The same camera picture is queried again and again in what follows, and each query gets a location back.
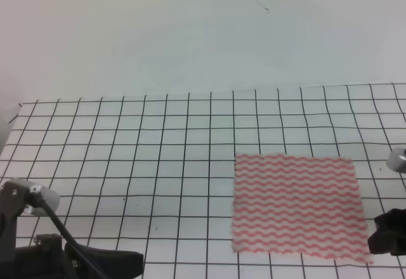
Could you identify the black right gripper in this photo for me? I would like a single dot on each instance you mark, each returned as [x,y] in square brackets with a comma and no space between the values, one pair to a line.
[389,236]

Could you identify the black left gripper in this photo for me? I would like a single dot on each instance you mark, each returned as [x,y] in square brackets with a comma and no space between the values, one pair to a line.
[46,259]

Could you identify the pink wavy striped towel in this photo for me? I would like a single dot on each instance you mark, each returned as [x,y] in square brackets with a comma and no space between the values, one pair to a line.
[292,204]

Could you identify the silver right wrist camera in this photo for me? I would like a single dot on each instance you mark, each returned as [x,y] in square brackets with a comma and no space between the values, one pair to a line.
[397,160]

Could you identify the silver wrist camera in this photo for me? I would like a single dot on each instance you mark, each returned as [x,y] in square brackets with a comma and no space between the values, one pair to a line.
[397,160]
[37,194]

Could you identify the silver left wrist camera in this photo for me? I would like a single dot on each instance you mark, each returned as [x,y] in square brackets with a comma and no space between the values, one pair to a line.
[37,194]

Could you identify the grey left camera bracket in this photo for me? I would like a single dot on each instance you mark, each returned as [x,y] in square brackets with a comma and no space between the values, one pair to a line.
[13,203]

